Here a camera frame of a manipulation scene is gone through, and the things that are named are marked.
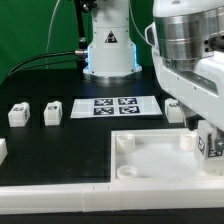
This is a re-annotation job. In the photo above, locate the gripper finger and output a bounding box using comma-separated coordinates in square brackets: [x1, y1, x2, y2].
[184, 111, 202, 131]
[209, 129, 224, 157]

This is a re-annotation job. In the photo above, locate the white square table top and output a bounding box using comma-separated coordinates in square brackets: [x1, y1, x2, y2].
[111, 128, 224, 181]

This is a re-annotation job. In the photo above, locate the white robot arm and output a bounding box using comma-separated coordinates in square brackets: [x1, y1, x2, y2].
[81, 0, 224, 158]

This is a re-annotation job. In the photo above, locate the white sheet with markers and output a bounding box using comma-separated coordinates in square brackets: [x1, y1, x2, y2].
[71, 96, 162, 119]

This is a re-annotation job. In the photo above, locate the black vertical pole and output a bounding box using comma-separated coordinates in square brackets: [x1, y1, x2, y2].
[74, 0, 87, 49]

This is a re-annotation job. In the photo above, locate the white left block piece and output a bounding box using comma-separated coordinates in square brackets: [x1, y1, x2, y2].
[0, 138, 8, 165]

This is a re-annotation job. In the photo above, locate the white front fence rail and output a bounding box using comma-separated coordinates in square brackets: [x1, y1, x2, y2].
[0, 177, 224, 215]

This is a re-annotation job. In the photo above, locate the black cable lower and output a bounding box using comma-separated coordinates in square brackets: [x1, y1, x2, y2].
[8, 59, 88, 78]

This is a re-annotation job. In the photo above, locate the black cable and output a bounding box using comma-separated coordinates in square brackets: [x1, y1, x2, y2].
[6, 50, 88, 78]
[8, 59, 88, 78]

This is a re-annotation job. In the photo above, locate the grey thin cable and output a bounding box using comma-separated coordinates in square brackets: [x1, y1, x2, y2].
[45, 0, 62, 70]

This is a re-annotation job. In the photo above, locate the black cable upper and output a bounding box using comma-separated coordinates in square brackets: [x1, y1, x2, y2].
[6, 50, 88, 78]

